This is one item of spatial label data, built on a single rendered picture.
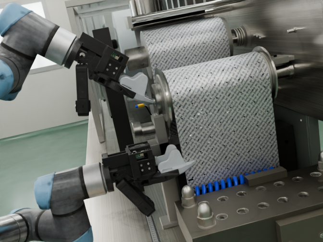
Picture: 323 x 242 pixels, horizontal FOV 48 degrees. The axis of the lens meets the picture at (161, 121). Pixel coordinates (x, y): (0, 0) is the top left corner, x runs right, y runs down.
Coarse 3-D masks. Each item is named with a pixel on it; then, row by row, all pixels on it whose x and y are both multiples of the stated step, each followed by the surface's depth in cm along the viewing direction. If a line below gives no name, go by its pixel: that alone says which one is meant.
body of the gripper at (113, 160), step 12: (144, 144) 85; (108, 156) 82; (120, 156) 81; (132, 156) 79; (144, 156) 81; (108, 168) 80; (120, 168) 82; (132, 168) 80; (144, 168) 82; (156, 168) 86; (108, 180) 80; (120, 180) 82; (132, 180) 83; (144, 180) 81
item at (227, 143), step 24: (192, 120) 83; (216, 120) 84; (240, 120) 85; (264, 120) 86; (192, 144) 85; (216, 144) 86; (240, 144) 87; (264, 144) 88; (192, 168) 86; (216, 168) 87; (240, 168) 88
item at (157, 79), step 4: (264, 60) 86; (268, 64) 85; (268, 68) 85; (156, 76) 87; (164, 76) 84; (156, 80) 88; (160, 80) 83; (164, 80) 83; (272, 80) 85; (160, 84) 83; (272, 84) 86; (168, 88) 82; (272, 88) 86; (168, 92) 82; (164, 96) 82; (164, 100) 82; (172, 104) 82; (172, 108) 83; (172, 112) 83; (164, 116) 88; (172, 116) 84; (172, 120) 87
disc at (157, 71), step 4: (156, 68) 85; (156, 72) 87; (160, 72) 83; (160, 76) 82; (164, 84) 80; (164, 88) 80; (164, 92) 81; (168, 96) 80; (168, 100) 80; (168, 104) 80; (168, 108) 81; (168, 112) 83; (168, 116) 84; (168, 120) 85; (168, 124) 87
